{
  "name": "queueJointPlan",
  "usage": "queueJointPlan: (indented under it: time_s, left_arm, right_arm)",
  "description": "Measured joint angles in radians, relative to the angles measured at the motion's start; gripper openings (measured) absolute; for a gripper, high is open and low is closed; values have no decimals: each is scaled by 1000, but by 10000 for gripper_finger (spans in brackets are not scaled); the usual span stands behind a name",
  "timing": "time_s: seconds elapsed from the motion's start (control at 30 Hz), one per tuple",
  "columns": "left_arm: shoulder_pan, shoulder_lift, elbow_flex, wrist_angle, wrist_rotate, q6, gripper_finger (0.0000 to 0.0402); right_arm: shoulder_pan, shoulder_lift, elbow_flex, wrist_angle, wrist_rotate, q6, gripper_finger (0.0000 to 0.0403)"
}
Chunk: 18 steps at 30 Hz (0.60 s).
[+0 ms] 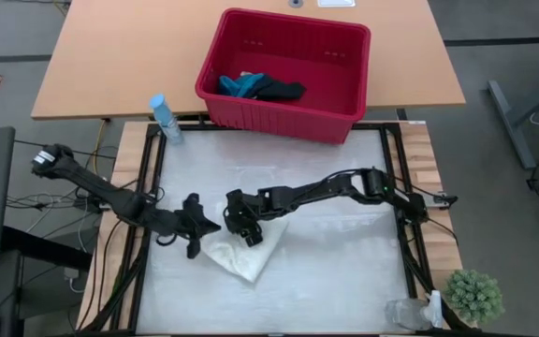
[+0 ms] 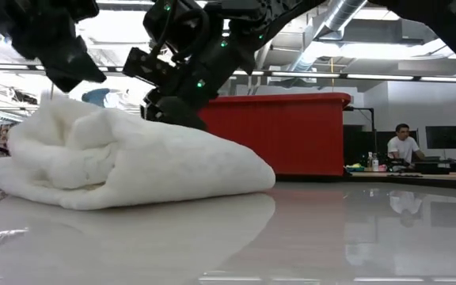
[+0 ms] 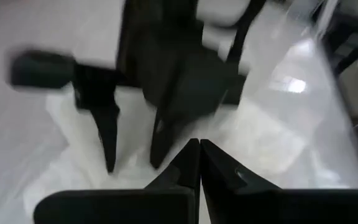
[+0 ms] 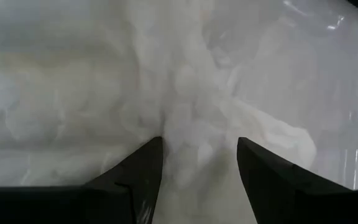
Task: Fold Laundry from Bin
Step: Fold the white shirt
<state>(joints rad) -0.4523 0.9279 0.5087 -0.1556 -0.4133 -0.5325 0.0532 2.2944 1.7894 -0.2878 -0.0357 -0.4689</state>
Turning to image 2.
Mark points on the black desk monitor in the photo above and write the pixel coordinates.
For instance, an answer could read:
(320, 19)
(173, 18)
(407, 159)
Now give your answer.
(445, 136)

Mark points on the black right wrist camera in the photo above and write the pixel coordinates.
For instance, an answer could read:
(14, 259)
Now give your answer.
(176, 23)

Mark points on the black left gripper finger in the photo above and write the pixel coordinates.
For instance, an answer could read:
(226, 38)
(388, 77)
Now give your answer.
(73, 71)

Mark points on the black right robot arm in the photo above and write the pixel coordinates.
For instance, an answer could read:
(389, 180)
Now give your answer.
(449, 23)

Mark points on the silver spiral air duct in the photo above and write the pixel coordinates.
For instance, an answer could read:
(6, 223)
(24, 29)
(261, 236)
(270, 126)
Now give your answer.
(343, 12)

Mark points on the small clear bottle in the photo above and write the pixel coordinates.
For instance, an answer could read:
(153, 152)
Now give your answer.
(369, 161)
(375, 163)

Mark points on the white lace shirt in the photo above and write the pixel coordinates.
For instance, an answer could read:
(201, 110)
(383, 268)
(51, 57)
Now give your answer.
(133, 166)

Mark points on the brown patterned cloth panel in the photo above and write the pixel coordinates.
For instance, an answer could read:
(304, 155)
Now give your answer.
(4, 138)

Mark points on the black partition panel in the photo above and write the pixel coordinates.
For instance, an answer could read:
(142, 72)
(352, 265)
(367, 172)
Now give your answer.
(362, 146)

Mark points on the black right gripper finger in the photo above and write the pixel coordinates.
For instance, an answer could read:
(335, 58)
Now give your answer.
(184, 115)
(150, 109)

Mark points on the red plastic laundry bin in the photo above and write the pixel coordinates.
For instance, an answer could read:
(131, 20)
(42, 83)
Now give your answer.
(283, 134)

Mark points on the person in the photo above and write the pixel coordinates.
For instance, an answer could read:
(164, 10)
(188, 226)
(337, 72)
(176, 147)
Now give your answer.
(402, 148)

